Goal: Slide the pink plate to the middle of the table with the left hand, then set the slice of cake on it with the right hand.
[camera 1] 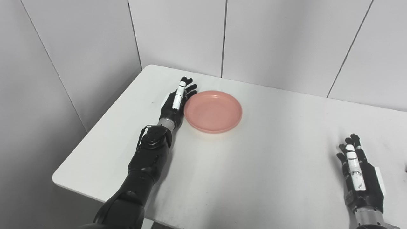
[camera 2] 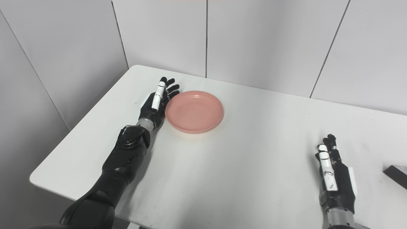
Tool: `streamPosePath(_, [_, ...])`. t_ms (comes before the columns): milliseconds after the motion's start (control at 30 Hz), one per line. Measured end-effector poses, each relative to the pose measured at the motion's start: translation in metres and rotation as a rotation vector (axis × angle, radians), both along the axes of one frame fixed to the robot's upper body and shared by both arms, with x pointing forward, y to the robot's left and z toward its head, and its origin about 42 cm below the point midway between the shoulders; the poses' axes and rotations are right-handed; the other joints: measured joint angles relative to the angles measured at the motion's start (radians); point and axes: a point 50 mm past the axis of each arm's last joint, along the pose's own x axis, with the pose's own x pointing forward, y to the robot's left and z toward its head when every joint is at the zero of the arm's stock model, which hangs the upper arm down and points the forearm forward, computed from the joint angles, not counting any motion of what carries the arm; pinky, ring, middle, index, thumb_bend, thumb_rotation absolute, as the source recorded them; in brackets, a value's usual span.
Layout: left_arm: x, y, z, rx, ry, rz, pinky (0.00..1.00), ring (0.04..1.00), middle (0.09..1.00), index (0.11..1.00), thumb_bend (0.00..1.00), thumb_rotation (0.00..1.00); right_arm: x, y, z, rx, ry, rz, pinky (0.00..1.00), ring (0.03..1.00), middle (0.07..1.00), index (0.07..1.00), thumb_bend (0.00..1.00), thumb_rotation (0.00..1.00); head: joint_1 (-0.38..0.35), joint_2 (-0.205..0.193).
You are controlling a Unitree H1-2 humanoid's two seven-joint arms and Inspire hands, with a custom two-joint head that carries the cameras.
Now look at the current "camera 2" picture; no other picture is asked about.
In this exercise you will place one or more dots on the pink round plate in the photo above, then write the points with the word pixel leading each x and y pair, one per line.
pixel 194 111

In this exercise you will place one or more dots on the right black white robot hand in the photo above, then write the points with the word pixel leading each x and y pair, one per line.
pixel 337 184

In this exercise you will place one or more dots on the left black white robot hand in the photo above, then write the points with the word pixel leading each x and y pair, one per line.
pixel 153 108

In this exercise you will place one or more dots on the chocolate cake slice with fruit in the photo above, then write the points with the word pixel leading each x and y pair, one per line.
pixel 397 174

